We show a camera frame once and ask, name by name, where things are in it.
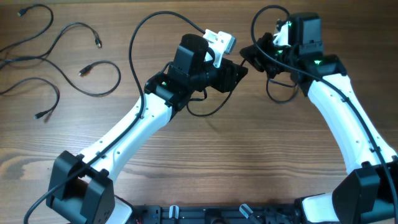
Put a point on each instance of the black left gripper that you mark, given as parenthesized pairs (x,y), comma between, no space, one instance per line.
(227,80)

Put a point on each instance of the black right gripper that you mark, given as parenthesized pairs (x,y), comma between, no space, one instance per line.
(255,57)

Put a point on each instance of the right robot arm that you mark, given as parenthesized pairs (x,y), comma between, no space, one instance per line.
(369,192)

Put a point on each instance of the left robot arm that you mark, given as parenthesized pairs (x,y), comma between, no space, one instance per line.
(82,186)

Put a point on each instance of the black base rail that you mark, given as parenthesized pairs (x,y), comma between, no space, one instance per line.
(243,214)

